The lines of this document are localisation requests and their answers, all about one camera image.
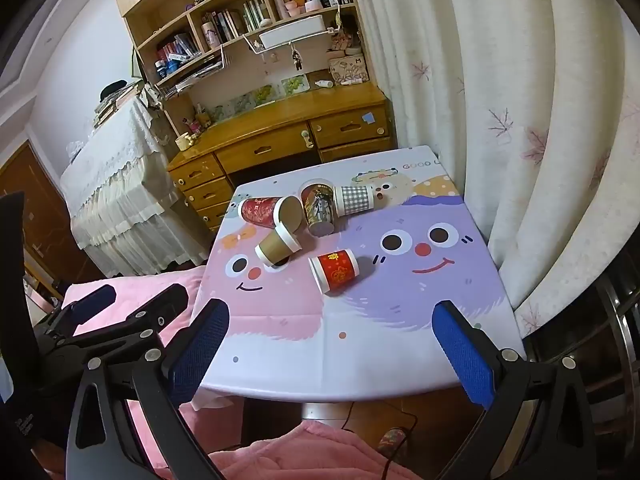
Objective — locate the cartoon printed tablecloth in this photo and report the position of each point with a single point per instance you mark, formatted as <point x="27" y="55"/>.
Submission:
<point x="400" y="340"/>

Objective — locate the white table pedestal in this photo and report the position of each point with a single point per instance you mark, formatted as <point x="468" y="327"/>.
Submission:
<point x="320" y="411"/>

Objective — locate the blue sticky note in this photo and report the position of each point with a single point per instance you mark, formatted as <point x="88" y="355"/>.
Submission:
<point x="369" y="118"/>

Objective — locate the black hat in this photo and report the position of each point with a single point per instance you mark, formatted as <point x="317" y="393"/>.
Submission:
<point x="112" y="89"/>

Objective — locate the white lace covered furniture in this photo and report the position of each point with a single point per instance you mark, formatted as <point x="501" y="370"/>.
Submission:
<point x="115" y="175"/>

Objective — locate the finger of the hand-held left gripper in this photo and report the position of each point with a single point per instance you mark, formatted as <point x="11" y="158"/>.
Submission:
<point x="92" y="304"/>
<point x="160" y="308"/>

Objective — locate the wooden desk with drawers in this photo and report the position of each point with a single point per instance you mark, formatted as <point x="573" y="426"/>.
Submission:
<point x="280" y="132"/>

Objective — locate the wooden bookshelf hutch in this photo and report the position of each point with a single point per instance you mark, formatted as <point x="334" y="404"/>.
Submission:
<point x="150" y="5"/>

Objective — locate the drawn picture card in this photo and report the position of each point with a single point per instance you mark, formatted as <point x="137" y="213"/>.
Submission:
<point x="348" y="69"/>

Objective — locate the brown wooden door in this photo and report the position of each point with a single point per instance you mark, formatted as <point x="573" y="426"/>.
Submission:
<point x="45" y="210"/>

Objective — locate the cream mug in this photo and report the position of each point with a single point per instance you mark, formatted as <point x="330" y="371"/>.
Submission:
<point x="184" y="141"/>

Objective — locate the pink blanket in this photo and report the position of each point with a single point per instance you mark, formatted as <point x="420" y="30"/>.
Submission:
<point x="150" y="290"/>

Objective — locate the dark patterned paper cup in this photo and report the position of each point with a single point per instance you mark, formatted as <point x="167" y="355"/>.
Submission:
<point x="318" y="210"/>

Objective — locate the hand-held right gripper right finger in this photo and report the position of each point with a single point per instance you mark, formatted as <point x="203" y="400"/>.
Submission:
<point x="462" y="355"/>

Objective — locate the pink fleece clothing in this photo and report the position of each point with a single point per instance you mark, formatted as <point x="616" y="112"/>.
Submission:
<point x="300" y="452"/>

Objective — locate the white leaf print curtain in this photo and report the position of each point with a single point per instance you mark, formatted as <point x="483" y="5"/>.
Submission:
<point x="500" y="110"/>

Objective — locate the brown kraft paper cup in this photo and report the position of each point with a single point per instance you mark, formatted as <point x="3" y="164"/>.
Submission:
<point x="274" y="250"/>

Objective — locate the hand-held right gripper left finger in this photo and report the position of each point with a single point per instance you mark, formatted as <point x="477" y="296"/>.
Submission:
<point x="200" y="350"/>

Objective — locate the red cup brown inside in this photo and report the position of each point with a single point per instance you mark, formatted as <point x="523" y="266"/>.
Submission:
<point x="257" y="210"/>

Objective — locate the row of shelf books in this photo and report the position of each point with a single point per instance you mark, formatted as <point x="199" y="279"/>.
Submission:
<point x="227" y="22"/>

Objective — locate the colourful slipper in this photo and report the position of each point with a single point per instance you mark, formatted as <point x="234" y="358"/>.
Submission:
<point x="392" y="440"/>

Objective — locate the chrome metal rack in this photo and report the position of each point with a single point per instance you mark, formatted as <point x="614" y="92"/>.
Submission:
<point x="617" y="320"/>

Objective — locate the red cup gold flower print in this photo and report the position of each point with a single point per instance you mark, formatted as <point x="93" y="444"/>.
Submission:
<point x="335" y="270"/>

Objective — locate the stack of books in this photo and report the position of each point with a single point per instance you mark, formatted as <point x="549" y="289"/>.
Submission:
<point x="117" y="102"/>

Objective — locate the grey checked paper cup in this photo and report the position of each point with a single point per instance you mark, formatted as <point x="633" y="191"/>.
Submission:
<point x="355" y="199"/>

